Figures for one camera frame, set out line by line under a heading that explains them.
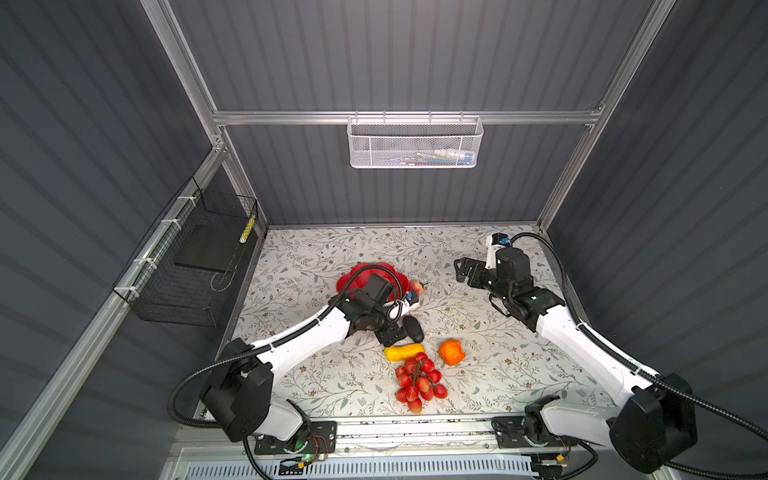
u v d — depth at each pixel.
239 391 0.42
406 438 0.75
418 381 0.77
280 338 0.47
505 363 0.86
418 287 0.98
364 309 0.63
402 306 0.71
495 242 0.72
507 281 0.61
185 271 0.74
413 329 0.88
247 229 0.82
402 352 0.84
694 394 0.40
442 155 0.92
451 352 0.82
